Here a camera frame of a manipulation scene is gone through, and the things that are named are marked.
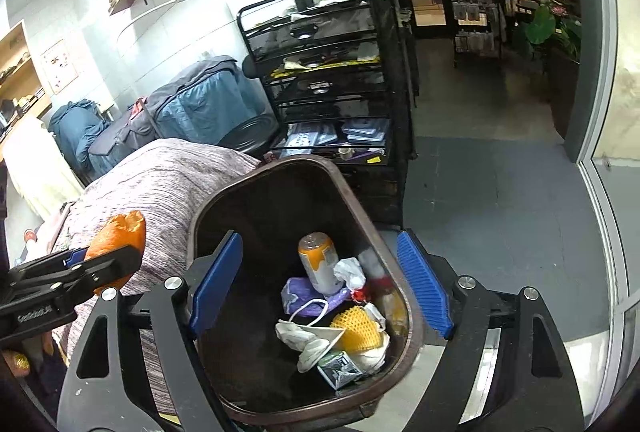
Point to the white floor lamp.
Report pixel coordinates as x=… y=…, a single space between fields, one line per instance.
x=170 y=1

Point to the green potted plant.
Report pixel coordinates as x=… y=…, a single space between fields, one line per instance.
x=542 y=29

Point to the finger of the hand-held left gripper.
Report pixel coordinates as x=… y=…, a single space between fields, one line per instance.
x=110 y=264
x=45 y=268

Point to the blue plastic cases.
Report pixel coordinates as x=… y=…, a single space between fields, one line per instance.
x=365 y=130

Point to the blue grey suitcase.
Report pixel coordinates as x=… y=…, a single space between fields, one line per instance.
x=200 y=101

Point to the beige drink can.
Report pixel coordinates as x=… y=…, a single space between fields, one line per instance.
x=320 y=267

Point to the brown plastic bin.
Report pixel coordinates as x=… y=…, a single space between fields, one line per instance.
x=240 y=237

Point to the cream hanging cloth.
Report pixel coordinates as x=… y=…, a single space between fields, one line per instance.
x=40 y=171

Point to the purple tissue pack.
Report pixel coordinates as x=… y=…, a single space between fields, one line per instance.
x=295 y=292

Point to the white tissue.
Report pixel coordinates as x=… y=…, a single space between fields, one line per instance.
x=350 y=272

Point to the dark blue bag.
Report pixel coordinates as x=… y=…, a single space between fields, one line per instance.
x=75 y=131

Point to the red cloth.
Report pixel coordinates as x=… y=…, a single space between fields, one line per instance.
x=136 y=111

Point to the yellow foam fruit net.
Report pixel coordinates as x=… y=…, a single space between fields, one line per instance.
x=357 y=329

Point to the display rack of packets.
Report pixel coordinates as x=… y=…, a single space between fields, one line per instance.
x=472 y=1

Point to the wall poster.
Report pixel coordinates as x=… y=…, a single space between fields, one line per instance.
x=59 y=66

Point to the silver milk carton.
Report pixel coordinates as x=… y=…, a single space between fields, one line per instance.
x=340 y=369

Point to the small red white bottle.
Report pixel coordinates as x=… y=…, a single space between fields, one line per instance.
x=31 y=237

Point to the red wrapper scrap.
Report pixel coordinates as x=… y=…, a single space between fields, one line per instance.
x=361 y=295

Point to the orange peel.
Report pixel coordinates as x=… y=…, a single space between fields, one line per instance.
x=120 y=229

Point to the dark door frame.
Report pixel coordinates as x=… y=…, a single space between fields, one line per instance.
x=595 y=61

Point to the white face mask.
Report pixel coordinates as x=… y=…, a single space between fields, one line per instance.
x=307 y=342

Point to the black round stool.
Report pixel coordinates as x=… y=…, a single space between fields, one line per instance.
x=250 y=134

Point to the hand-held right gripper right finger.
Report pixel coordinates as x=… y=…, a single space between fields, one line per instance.
x=425 y=282

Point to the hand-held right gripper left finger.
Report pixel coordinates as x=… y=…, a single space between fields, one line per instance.
x=215 y=282

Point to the wooden bookcase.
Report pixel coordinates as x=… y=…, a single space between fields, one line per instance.
x=15 y=76

